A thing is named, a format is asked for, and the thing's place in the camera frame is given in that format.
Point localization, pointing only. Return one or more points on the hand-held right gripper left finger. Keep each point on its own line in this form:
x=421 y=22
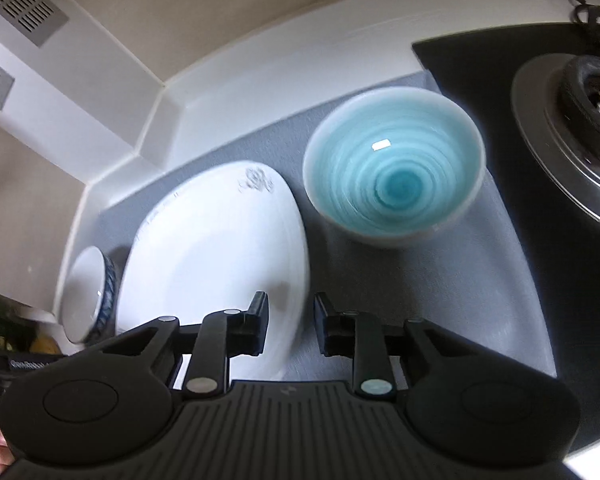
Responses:
x=258 y=327

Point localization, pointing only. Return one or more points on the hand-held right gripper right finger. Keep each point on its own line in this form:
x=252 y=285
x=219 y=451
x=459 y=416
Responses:
x=324 y=327

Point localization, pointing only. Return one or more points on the white floral square plate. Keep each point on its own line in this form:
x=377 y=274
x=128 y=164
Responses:
x=215 y=260

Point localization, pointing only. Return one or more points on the white bowl blue patterned rim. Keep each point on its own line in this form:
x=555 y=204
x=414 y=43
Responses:
x=82 y=295

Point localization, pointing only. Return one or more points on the turquoise ceramic bowl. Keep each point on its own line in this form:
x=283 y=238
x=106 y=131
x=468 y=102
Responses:
x=392 y=170

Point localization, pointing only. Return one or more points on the grey and white printed mat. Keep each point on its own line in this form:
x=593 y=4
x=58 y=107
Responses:
x=430 y=285

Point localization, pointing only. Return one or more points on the black glass gas cooktop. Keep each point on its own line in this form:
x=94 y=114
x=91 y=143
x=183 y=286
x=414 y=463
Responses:
x=480 y=75

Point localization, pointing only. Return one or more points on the round steel gas burner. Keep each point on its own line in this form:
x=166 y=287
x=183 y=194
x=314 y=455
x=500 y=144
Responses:
x=555 y=130

